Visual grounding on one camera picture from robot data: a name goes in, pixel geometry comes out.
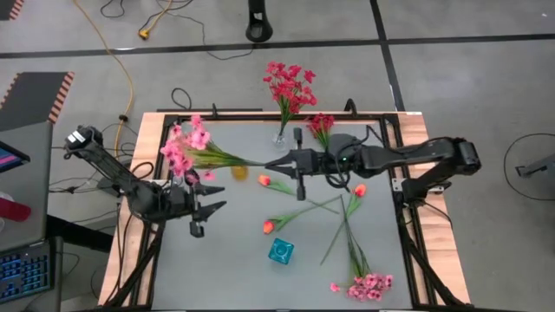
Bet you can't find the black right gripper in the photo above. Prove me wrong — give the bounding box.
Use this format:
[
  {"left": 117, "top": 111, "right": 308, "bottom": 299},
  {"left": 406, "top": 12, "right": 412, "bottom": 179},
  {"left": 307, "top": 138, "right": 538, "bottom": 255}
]
[{"left": 264, "top": 127, "right": 333, "bottom": 202}]

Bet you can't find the black round stand base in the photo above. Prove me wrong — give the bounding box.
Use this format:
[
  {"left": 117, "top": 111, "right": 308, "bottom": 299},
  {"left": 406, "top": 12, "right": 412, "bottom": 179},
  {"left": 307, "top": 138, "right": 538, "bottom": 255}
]
[{"left": 245, "top": 0, "right": 274, "bottom": 43}]

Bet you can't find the pink artificial flower bunch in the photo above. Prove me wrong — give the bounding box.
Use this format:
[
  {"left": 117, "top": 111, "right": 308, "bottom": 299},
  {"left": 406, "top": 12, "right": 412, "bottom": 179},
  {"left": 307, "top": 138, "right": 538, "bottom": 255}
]
[
  {"left": 329, "top": 194, "right": 395, "bottom": 303},
  {"left": 160, "top": 114, "right": 266, "bottom": 184}
]

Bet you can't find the small red artificial flower bunch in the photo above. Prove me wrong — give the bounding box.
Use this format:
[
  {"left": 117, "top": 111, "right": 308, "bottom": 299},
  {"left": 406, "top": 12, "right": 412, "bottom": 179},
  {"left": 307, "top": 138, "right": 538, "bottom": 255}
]
[{"left": 306, "top": 113, "right": 336, "bottom": 152}]

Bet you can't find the black aluminium table frame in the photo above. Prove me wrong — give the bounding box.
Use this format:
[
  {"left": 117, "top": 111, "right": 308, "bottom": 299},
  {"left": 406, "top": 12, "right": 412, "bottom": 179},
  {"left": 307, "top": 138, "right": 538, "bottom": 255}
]
[{"left": 99, "top": 108, "right": 473, "bottom": 312}]

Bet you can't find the black circular floor cable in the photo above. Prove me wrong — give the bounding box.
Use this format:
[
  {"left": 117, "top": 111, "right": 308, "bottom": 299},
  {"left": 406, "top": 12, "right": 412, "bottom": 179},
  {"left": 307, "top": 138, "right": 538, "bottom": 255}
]
[{"left": 503, "top": 133, "right": 555, "bottom": 202}]

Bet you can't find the grey side desk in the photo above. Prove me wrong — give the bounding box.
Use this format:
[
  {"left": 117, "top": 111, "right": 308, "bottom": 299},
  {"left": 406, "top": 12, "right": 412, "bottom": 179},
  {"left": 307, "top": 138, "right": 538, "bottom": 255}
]
[{"left": 0, "top": 120, "right": 56, "bottom": 255}]

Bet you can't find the dark tilted screen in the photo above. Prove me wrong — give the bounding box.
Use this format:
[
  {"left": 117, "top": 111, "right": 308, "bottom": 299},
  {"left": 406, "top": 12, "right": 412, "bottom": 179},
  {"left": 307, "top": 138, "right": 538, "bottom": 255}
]
[{"left": 0, "top": 140, "right": 31, "bottom": 174}]

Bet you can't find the yellow cable with plug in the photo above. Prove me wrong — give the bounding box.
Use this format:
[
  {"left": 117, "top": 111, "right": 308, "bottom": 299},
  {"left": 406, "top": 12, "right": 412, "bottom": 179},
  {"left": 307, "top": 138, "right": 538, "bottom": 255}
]
[{"left": 138, "top": 0, "right": 174, "bottom": 41}]

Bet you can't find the grey stand foot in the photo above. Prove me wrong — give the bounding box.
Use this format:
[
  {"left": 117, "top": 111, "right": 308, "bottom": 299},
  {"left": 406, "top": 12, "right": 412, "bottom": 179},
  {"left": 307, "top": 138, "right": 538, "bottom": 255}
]
[{"left": 515, "top": 153, "right": 555, "bottom": 179}]

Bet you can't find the laptop with blue backlit keyboard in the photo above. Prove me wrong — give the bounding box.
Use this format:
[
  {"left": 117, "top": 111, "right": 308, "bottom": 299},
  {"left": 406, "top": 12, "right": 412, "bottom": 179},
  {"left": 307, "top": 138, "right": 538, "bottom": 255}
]
[{"left": 0, "top": 236, "right": 65, "bottom": 312}]

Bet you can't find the blue cut-glass vase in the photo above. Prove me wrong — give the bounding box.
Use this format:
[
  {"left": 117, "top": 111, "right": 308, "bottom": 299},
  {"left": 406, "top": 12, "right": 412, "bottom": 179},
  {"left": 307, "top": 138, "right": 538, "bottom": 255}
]
[{"left": 267, "top": 237, "right": 296, "bottom": 265}]

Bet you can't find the red cylindrical object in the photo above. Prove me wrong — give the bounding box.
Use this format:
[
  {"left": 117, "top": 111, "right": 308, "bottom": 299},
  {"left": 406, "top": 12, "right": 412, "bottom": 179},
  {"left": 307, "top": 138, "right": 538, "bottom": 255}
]
[{"left": 0, "top": 197, "right": 32, "bottom": 223}]

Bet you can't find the long yellow floor cable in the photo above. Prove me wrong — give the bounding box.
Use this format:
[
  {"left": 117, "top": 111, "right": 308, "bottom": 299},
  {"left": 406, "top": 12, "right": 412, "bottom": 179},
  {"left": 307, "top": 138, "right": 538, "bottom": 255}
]
[{"left": 72, "top": 0, "right": 135, "bottom": 158}]

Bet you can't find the thin black floor cable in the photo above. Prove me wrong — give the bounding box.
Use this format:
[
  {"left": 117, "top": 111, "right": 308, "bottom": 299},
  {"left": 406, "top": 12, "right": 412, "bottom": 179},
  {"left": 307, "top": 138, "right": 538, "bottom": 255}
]
[{"left": 100, "top": 0, "right": 255, "bottom": 61}]

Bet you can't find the large red artificial flower bunch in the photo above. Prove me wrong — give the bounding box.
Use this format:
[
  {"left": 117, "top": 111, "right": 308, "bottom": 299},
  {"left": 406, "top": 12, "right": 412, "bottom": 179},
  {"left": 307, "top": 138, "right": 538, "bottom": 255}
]
[{"left": 263, "top": 61, "right": 318, "bottom": 136}]

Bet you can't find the orange artificial tulip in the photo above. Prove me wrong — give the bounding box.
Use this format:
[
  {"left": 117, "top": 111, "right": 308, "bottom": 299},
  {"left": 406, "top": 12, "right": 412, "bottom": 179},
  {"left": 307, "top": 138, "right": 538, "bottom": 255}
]
[
  {"left": 263, "top": 195, "right": 343, "bottom": 236},
  {"left": 258, "top": 174, "right": 340, "bottom": 215},
  {"left": 320, "top": 184, "right": 368, "bottom": 266}
]

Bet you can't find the black looped cable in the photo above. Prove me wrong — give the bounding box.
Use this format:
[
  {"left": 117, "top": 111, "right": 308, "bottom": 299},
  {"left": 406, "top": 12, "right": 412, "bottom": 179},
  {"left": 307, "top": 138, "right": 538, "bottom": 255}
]
[{"left": 171, "top": 88, "right": 193, "bottom": 112}]

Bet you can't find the large black orange-striped mat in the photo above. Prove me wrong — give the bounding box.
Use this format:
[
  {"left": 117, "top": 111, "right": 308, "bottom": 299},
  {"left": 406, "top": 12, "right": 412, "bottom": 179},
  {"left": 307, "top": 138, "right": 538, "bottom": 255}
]
[{"left": 0, "top": 71, "right": 75, "bottom": 133}]

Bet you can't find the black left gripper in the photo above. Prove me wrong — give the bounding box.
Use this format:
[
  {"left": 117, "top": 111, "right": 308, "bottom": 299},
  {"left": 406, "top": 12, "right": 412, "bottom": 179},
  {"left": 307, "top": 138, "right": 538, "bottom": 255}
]
[{"left": 163, "top": 180, "right": 228, "bottom": 238}]

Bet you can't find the small black orange-striped mat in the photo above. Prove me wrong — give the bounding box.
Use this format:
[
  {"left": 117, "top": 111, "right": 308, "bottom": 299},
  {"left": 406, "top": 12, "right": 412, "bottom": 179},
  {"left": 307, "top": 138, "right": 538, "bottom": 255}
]
[{"left": 0, "top": 0, "right": 25, "bottom": 22}]

